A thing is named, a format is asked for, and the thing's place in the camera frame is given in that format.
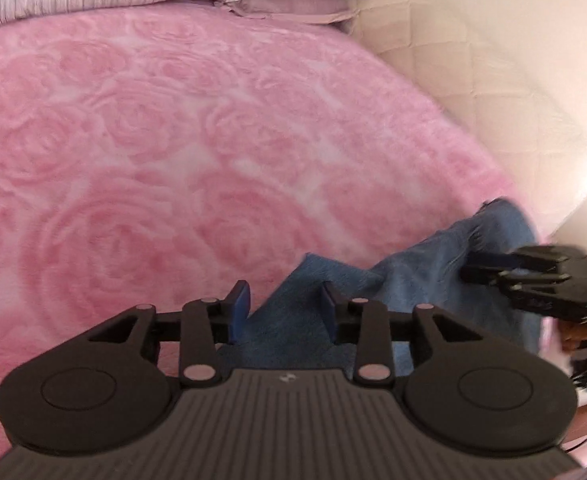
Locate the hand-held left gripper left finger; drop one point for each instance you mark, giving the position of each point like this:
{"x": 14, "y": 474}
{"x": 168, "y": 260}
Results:
{"x": 241, "y": 307}

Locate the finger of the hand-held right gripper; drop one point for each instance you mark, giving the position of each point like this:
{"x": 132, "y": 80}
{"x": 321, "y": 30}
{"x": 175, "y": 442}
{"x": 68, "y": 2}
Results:
{"x": 518, "y": 260}
{"x": 513, "y": 278}

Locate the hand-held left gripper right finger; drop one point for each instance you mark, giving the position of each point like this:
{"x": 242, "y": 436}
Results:
{"x": 329, "y": 310}

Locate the blue denim jeans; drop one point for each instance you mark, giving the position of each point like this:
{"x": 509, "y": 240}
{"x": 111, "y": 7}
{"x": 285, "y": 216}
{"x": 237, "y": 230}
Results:
{"x": 423, "y": 270}

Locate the pink floral blanket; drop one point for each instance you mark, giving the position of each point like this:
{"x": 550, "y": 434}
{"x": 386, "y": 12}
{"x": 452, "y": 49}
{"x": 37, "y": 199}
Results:
{"x": 123, "y": 160}

